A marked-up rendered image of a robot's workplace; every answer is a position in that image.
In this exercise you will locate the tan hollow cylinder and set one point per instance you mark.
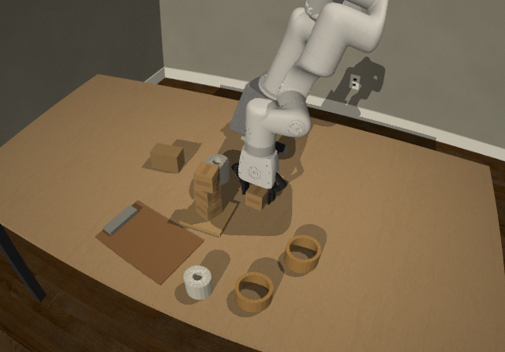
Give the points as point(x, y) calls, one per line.
point(302, 242)

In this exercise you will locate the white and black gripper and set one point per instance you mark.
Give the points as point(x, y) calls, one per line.
point(261, 171)

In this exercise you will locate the brown cardboard box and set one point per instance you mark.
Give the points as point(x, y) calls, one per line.
point(256, 197)
point(209, 213)
point(208, 199)
point(206, 177)

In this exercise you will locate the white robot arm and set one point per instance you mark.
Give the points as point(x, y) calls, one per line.
point(340, 24)

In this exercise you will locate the grey cylinder with central hole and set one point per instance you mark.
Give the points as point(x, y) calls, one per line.
point(198, 282)
point(224, 166)

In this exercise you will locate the brown cardboard carton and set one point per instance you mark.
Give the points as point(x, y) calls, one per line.
point(167, 157)

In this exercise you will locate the brown wooden ring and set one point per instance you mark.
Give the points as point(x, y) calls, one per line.
point(258, 279)

